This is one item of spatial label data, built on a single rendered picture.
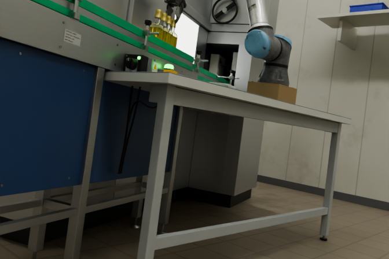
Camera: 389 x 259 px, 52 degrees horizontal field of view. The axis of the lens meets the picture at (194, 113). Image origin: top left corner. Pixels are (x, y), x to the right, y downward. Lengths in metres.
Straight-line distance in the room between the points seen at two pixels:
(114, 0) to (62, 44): 0.81
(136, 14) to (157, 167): 1.08
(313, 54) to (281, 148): 1.15
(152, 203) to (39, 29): 0.64
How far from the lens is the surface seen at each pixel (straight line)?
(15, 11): 1.20
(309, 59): 4.84
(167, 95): 1.33
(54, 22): 1.30
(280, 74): 1.92
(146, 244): 1.39
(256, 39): 1.82
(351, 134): 4.53
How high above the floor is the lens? 0.60
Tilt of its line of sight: 1 degrees up
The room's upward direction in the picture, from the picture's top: 7 degrees clockwise
